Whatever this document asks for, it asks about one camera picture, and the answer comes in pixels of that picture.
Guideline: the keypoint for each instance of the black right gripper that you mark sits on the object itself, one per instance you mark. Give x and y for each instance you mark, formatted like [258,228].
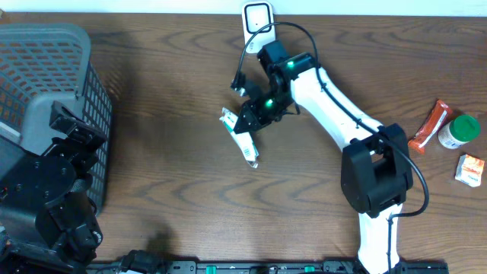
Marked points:
[256,118]

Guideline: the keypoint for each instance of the white Panadol medicine box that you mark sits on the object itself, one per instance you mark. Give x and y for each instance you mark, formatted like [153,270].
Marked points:
[243,140]

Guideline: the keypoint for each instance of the orange snack bar wrapper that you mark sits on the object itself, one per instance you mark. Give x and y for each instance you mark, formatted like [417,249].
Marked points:
[435,120]

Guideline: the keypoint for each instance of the green lid white jar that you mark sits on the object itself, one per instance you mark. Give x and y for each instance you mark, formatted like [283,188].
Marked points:
[459,131]

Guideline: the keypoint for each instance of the orange white snack packet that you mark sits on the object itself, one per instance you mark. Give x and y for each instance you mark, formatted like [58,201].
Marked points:
[469,170]

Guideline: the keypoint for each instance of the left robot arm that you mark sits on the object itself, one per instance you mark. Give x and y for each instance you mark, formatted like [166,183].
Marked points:
[49,222]

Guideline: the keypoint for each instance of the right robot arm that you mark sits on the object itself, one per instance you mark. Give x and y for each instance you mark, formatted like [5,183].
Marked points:
[376,171]

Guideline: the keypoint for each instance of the white barcode scanner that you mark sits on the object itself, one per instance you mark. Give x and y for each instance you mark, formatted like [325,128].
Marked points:
[256,15]

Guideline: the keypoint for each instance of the grey plastic basket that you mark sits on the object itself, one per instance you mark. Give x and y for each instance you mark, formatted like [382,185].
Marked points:
[42,64]

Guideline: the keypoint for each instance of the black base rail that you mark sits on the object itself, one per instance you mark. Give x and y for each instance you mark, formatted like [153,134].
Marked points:
[139,261]

